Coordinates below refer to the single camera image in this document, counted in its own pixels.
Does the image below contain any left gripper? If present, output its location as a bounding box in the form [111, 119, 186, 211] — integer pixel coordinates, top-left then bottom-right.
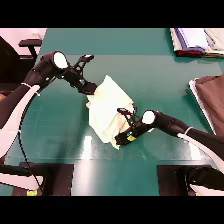
[77, 79, 99, 96]

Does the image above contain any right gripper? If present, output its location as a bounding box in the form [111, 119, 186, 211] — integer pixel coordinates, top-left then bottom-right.
[114, 121, 148, 147]

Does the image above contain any cream garment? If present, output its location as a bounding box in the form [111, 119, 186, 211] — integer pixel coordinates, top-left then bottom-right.
[85, 74, 136, 151]

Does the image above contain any black stool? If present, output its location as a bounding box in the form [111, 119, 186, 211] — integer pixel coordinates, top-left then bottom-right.
[18, 37, 44, 62]

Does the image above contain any red garment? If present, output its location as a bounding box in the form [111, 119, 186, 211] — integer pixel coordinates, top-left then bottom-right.
[176, 49, 206, 58]

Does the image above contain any pale grey garment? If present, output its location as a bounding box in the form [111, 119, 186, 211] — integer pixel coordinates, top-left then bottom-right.
[203, 27, 224, 55]

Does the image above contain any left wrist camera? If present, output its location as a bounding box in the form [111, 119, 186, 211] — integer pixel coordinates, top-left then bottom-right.
[71, 54, 96, 77]

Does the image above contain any black cable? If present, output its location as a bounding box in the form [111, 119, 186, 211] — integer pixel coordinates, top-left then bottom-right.
[17, 105, 44, 196]

